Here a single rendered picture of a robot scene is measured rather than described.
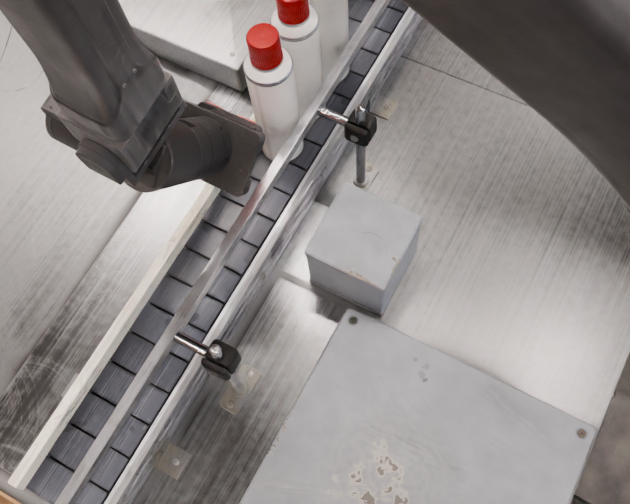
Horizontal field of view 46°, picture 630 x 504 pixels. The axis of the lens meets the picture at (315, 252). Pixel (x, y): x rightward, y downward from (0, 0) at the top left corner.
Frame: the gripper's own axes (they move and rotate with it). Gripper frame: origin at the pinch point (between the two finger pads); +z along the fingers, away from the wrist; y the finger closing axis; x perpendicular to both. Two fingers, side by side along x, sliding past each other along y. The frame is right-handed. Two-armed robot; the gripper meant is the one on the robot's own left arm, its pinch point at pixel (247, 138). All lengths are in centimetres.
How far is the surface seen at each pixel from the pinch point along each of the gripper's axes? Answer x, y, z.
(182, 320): 17.0, -3.8, -10.6
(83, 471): 29.7, -3.6, -21.5
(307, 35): -11.8, -1.4, 3.7
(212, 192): 8.4, 3.5, 3.2
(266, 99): -4.4, -0.3, 0.9
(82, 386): 27.8, 3.4, -13.6
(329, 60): -8.9, -0.5, 15.5
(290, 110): -3.6, -1.9, 4.5
